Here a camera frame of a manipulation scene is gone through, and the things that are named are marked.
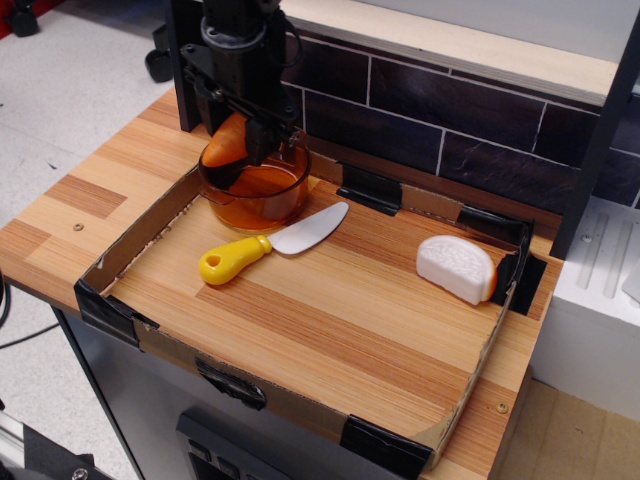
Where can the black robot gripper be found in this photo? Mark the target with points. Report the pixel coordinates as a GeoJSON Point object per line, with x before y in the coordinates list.
{"type": "Point", "coordinates": [242, 72]}

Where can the orange plastic toy carrot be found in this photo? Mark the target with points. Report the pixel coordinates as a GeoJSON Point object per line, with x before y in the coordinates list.
{"type": "Point", "coordinates": [228, 144]}

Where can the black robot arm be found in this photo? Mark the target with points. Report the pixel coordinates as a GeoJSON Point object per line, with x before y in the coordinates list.
{"type": "Point", "coordinates": [232, 16]}

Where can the taped cardboard fence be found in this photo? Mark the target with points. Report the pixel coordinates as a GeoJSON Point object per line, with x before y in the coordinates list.
{"type": "Point", "coordinates": [340, 362]}

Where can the transparent orange plastic pot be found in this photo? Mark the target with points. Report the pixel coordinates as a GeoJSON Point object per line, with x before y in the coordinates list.
{"type": "Point", "coordinates": [260, 197]}

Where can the black office chair caster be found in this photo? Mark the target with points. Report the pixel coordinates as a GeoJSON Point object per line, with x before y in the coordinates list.
{"type": "Point", "coordinates": [158, 60]}

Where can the dark brick pattern backsplash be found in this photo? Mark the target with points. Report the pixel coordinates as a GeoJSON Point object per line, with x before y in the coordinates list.
{"type": "Point", "coordinates": [426, 120]}

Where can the white toy cheese wedge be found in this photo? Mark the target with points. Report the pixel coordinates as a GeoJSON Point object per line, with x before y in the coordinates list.
{"type": "Point", "coordinates": [459, 266]}

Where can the light wooden shelf board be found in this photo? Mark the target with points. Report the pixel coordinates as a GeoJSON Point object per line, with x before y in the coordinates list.
{"type": "Point", "coordinates": [518, 63]}

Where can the black left shelf post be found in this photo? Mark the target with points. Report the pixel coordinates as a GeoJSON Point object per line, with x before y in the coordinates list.
{"type": "Point", "coordinates": [183, 26]}

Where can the black shelf post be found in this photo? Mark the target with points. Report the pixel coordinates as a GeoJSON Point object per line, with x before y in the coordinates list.
{"type": "Point", "coordinates": [183, 26]}
{"type": "Point", "coordinates": [613, 109]}

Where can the yellow handled toy knife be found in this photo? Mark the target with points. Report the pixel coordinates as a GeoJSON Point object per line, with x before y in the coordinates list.
{"type": "Point", "coordinates": [221, 264]}

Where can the black right shelf post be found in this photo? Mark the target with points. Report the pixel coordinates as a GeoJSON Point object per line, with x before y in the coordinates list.
{"type": "Point", "coordinates": [613, 109]}

